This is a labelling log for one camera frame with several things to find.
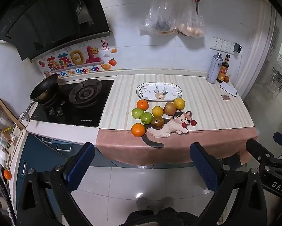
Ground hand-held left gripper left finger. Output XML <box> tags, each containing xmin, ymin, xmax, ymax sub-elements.
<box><xmin>17</xmin><ymin>142</ymin><xmax>96</xmax><ymax>226</ymax></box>

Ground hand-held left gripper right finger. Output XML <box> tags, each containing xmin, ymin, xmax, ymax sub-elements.
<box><xmin>189</xmin><ymin>142</ymin><xmax>269</xmax><ymax>226</ymax></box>

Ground dark red apple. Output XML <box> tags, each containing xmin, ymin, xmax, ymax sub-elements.
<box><xmin>151</xmin><ymin>116</ymin><xmax>165</xmax><ymax>130</ymax></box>

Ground striped red apple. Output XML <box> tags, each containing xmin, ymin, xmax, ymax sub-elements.
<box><xmin>164</xmin><ymin>102</ymin><xmax>177</xmax><ymax>115</ymax></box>

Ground yellow citrus fruit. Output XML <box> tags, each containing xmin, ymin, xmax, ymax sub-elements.
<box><xmin>152</xmin><ymin>106</ymin><xmax>164</xmax><ymax>117</ymax></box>
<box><xmin>173</xmin><ymin>98</ymin><xmax>186</xmax><ymax>110</ymax></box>

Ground green apple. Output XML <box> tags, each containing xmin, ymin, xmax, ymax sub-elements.
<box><xmin>132</xmin><ymin>108</ymin><xmax>144</xmax><ymax>119</ymax></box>
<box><xmin>141</xmin><ymin>112</ymin><xmax>153</xmax><ymax>124</ymax></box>

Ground floral oval plate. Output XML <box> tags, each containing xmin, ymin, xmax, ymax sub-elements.
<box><xmin>136</xmin><ymin>82</ymin><xmax>182</xmax><ymax>102</ymax></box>

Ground blue kitchen cabinet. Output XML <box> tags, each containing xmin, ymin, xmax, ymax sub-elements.
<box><xmin>16</xmin><ymin>132</ymin><xmax>156</xmax><ymax>217</ymax></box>

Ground black gas stove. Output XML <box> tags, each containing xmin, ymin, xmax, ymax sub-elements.
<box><xmin>30</xmin><ymin>79</ymin><xmax>114</xmax><ymax>128</ymax></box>

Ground grey slipper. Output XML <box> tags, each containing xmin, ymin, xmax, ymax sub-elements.
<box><xmin>158</xmin><ymin>196</ymin><xmax>175</xmax><ymax>211</ymax></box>

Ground striped cat print mat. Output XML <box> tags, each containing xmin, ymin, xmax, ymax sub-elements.
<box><xmin>95</xmin><ymin>74</ymin><xmax>259</xmax><ymax>166</ymax></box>

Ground glass door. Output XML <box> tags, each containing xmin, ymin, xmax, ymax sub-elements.
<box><xmin>245</xmin><ymin>5</ymin><xmax>282</xmax><ymax>132</ymax></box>

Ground white folded cloth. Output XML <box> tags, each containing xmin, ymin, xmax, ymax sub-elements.
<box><xmin>219</xmin><ymin>82</ymin><xmax>238</xmax><ymax>97</ymax></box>

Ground person's dark pants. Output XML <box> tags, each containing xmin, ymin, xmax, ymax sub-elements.
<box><xmin>122</xmin><ymin>208</ymin><xmax>203</xmax><ymax>226</ymax></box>

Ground white storage rack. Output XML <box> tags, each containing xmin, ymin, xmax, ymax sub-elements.
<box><xmin>0</xmin><ymin>83</ymin><xmax>24</xmax><ymax>170</ymax></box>

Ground black frying pan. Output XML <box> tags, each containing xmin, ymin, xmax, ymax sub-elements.
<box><xmin>20</xmin><ymin>76</ymin><xmax>60</xmax><ymax>123</ymax></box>

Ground wooden board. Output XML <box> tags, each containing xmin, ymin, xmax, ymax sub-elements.
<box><xmin>0</xmin><ymin>94</ymin><xmax>26</xmax><ymax>130</ymax></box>

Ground grey metal canister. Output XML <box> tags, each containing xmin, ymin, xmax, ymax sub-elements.
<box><xmin>206</xmin><ymin>52</ymin><xmax>224</xmax><ymax>84</ymax></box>

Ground plastic bag with eggs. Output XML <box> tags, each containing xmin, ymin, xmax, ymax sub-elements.
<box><xmin>175</xmin><ymin>5</ymin><xmax>205</xmax><ymax>38</ymax></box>

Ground black range hood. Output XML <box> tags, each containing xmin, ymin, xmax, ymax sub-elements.
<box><xmin>0</xmin><ymin>0</ymin><xmax>112</xmax><ymax>62</ymax></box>

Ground clear plastic bag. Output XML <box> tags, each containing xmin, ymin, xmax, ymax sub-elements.
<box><xmin>139</xmin><ymin>0</ymin><xmax>179</xmax><ymax>36</ymax></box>

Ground colourful wall sticker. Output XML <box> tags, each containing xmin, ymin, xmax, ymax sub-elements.
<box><xmin>38</xmin><ymin>39</ymin><xmax>118</xmax><ymax>78</ymax></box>

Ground white wall outlet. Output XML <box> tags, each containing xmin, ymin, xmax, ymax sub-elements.
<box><xmin>221</xmin><ymin>40</ymin><xmax>234</xmax><ymax>53</ymax></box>
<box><xmin>210</xmin><ymin>37</ymin><xmax>223</xmax><ymax>51</ymax></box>

